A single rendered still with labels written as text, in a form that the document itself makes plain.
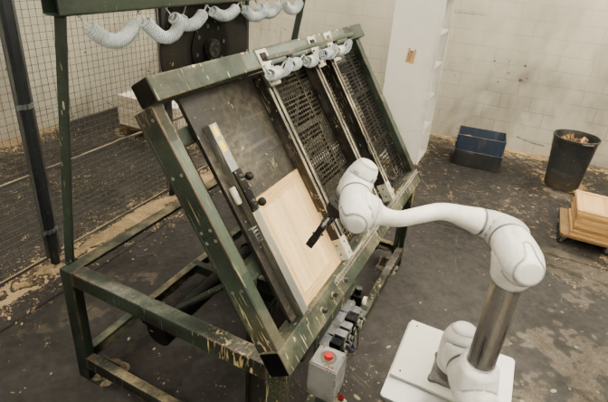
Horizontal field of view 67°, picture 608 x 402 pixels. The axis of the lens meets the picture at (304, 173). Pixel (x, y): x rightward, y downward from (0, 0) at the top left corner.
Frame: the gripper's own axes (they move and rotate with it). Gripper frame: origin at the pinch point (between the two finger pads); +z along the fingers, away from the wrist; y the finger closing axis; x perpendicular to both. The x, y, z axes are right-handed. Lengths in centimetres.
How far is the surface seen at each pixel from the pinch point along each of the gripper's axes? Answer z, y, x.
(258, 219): 19.5, -11.5, -25.2
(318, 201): 24, -59, -13
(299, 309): 43.6, -9.7, 13.4
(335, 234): 34, -58, 5
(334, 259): 44, -53, 13
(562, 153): 21, -451, 154
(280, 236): 28.7, -22.9, -14.0
